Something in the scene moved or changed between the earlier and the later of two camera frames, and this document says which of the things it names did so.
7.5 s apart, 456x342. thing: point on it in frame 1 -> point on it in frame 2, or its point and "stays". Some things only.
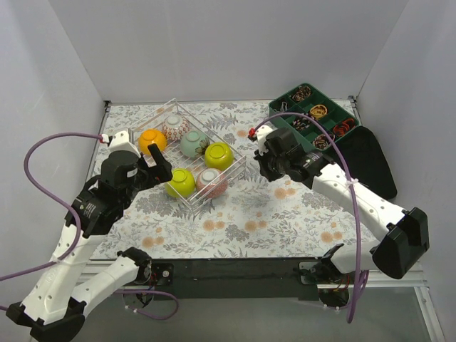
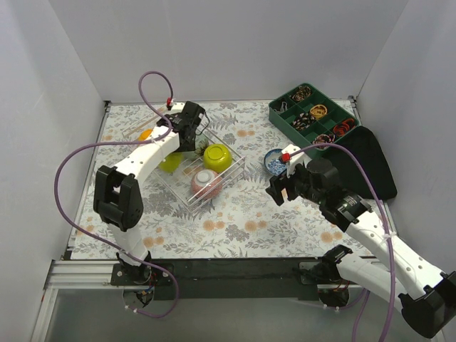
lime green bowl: x=219 y=155 stays
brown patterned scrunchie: x=301 y=93 stays
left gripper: x=149 y=172 -> x=190 y=137
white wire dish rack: x=200 y=161 stays
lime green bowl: x=182 y=184 -> x=172 y=162
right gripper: x=267 y=165 -> x=285 y=187
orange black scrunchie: x=347 y=125 stays
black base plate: x=241 y=278 stays
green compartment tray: x=311 y=117 stays
